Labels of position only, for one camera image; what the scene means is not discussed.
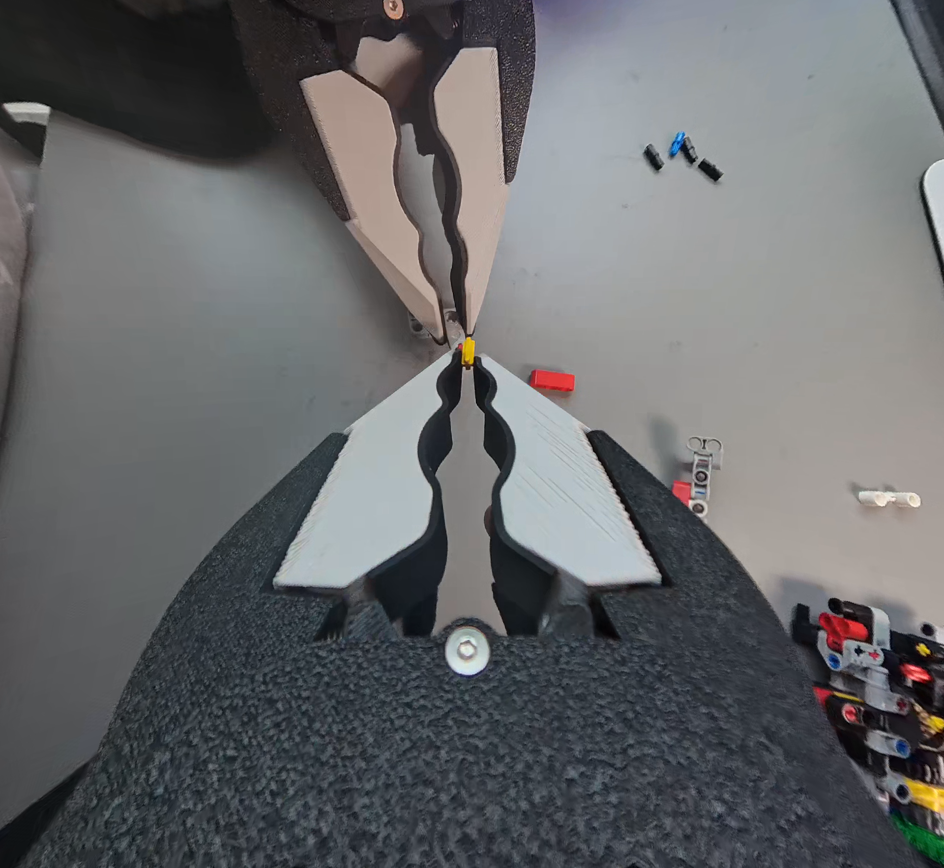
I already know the small grey brick connector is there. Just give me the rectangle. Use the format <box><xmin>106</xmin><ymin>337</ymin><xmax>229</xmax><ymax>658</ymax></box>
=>
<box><xmin>408</xmin><ymin>306</ymin><xmax>467</xmax><ymax>349</ymax></box>

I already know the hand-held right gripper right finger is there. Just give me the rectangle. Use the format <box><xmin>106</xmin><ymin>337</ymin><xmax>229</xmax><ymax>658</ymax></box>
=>
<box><xmin>472</xmin><ymin>354</ymin><xmax>663</xmax><ymax>639</ymax></box>

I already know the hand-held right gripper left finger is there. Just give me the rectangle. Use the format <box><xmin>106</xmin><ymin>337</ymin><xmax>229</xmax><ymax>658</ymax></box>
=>
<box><xmin>273</xmin><ymin>350</ymin><xmax>464</xmax><ymax>639</ymax></box>

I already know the grey and red brick assembly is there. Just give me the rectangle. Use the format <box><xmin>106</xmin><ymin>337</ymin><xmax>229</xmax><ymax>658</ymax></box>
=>
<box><xmin>672</xmin><ymin>436</ymin><xmax>724</xmax><ymax>520</ymax></box>

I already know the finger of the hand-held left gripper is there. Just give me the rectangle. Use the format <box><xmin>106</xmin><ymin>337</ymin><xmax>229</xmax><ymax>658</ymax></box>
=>
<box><xmin>299</xmin><ymin>66</ymin><xmax>454</xmax><ymax>347</ymax></box>
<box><xmin>430</xmin><ymin>44</ymin><xmax>511</xmax><ymax>338</ymax></box>

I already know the toy brick vehicle assembly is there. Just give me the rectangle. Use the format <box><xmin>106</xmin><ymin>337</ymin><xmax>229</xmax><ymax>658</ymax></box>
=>
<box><xmin>791</xmin><ymin>597</ymin><xmax>944</xmax><ymax>868</ymax></box>

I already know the white rounded object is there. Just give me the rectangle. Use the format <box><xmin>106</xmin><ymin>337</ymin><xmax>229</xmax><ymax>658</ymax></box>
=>
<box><xmin>921</xmin><ymin>159</ymin><xmax>944</xmax><ymax>281</ymax></box>

